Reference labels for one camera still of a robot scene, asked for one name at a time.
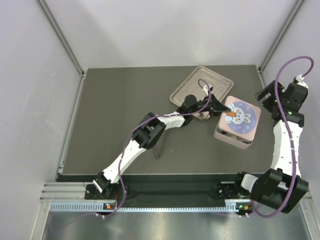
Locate left aluminium frame post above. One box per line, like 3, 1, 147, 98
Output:
35, 0, 85, 76

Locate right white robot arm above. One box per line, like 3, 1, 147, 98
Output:
233, 75, 309, 214

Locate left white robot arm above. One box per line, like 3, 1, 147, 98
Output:
93, 86, 231, 199

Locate right aluminium frame post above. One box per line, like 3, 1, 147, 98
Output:
257, 0, 307, 74

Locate large stepped metal tray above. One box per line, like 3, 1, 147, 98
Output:
169, 66, 234, 125

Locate slotted cable duct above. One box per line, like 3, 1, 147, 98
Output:
49, 201, 251, 213

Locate small plain metal tray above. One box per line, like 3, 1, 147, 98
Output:
216, 95, 261, 141

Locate aluminium frame post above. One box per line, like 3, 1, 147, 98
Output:
257, 0, 307, 74
35, 0, 85, 76

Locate metal serving tongs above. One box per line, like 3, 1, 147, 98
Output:
152, 130, 169, 161

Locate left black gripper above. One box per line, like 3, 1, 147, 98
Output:
189, 93, 231, 117

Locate pink chocolate tin box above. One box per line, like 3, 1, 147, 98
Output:
214, 126, 253, 150

